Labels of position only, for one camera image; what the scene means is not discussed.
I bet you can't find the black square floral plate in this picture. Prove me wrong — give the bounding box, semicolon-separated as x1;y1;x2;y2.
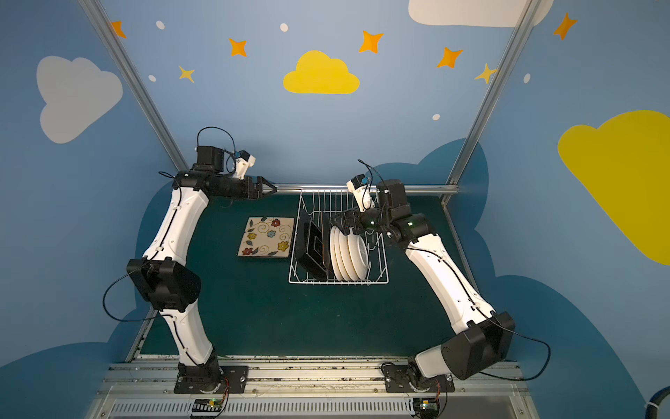
237;216;295;258
294;220;327;279

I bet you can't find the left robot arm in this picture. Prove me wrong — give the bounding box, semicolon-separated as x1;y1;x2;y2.
127;146;276;393

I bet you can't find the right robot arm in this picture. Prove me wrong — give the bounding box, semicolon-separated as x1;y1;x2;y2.
333;175;516;388

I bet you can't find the white round plate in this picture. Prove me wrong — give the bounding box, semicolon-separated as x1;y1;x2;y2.
335;227;353;282
351;234;368;280
329;226;344;281
345;235;360;281

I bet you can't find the white round plate leftmost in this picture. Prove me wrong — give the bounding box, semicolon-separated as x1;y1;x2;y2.
329;226;344;281

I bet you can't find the white round plate rightmost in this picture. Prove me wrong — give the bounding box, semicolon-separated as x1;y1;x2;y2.
351;234;368;280

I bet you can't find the right controller board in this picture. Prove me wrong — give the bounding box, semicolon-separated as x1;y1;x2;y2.
412;398;441;419

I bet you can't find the controller board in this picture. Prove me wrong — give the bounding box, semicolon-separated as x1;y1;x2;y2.
189;399;224;418
412;398;441;419

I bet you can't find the left controller board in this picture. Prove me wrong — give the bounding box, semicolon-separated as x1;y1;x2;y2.
189;399;224;418

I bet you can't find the aluminium rear frame rail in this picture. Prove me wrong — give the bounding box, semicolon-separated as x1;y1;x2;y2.
261;182;461;197

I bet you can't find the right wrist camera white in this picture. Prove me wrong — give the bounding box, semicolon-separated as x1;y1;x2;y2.
347;174;374;212

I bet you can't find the white wire dish rack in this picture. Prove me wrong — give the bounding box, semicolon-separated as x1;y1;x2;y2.
288;190;389;286

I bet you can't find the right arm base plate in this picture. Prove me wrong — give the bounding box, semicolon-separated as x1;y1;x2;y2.
380;362;455;394

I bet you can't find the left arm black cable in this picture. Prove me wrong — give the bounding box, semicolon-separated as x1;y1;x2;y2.
101;269;158;323

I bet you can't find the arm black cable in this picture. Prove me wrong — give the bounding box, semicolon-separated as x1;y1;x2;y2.
478;318;551;382
101;269;158;323

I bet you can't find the left aluminium frame post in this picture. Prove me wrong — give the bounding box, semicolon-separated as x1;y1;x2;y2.
78;0;188;170

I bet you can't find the aluminium frame post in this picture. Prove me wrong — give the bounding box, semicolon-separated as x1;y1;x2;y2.
78;0;188;170
441;0;544;211

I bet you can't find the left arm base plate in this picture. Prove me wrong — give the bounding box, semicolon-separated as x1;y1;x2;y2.
174;363;249;395

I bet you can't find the front aluminium rail bed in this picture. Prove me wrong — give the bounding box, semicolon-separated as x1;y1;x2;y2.
87;355;539;418

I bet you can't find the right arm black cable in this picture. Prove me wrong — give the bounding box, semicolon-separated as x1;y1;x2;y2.
478;318;551;382

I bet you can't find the right aluminium frame post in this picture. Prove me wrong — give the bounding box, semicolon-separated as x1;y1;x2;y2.
441;0;544;211

